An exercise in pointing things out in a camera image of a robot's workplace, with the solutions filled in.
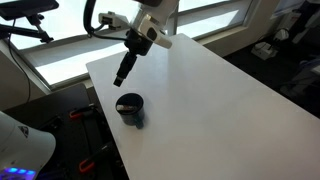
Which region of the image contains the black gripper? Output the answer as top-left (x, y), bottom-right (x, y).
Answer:
top-left (112, 27), bottom-right (154, 89)

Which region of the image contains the white and red marker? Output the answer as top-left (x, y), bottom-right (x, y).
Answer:
top-left (116, 103), bottom-right (136, 113)

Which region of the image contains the dark teal cup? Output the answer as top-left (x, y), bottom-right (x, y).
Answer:
top-left (114, 92), bottom-right (146, 131)

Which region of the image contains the black perforated breadboard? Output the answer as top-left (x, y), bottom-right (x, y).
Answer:
top-left (0, 83), bottom-right (130, 180)

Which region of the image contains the black flat panel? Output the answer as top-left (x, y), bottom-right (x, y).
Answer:
top-left (0, 0), bottom-right (60, 21)

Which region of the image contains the white floor device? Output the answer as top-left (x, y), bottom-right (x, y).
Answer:
top-left (250, 41), bottom-right (280, 61)

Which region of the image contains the grey office chair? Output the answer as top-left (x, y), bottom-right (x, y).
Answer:
top-left (279, 54), bottom-right (320, 101)

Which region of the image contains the black clamp orange handle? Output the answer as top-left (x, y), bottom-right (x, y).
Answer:
top-left (78, 142), bottom-right (116, 174)
top-left (68, 104), bottom-right (98, 121)

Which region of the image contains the black camera cable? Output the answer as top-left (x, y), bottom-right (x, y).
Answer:
top-left (82, 0), bottom-right (135, 43)

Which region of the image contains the grey window frame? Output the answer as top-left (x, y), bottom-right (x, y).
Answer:
top-left (6, 0), bottom-right (255, 92)

